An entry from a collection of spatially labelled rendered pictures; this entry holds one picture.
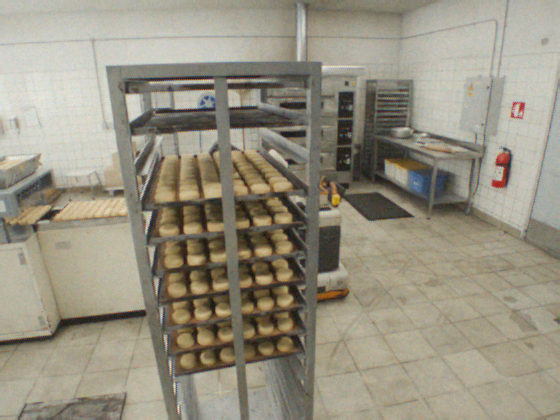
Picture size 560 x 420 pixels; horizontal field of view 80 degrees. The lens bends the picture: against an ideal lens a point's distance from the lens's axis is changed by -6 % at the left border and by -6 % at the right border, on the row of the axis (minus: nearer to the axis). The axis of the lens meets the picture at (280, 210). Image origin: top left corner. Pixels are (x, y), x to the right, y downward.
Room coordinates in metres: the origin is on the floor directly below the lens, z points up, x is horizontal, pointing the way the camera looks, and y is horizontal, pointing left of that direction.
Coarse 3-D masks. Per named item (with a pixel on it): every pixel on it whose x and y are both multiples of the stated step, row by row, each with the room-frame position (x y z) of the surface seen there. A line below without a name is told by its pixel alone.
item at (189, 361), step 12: (288, 336) 0.98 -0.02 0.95; (228, 348) 0.90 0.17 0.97; (252, 348) 0.90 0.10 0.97; (264, 348) 0.90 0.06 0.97; (276, 348) 0.92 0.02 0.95; (288, 348) 0.91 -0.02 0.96; (180, 360) 0.87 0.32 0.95; (192, 360) 0.85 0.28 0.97; (204, 360) 0.85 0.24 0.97; (216, 360) 0.87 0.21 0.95; (228, 360) 0.86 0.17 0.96
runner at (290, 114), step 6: (258, 102) 1.49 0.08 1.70; (258, 108) 1.49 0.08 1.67; (264, 108) 1.38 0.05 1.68; (270, 108) 1.28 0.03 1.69; (276, 108) 1.20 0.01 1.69; (282, 108) 1.12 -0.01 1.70; (276, 114) 1.20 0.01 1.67; (282, 114) 1.12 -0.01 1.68; (288, 114) 1.06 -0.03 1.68; (294, 114) 1.00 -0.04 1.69; (300, 114) 0.95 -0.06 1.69; (306, 114) 0.90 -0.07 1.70; (306, 120) 0.90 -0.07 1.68; (300, 126) 0.88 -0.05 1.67; (306, 126) 0.88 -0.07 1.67
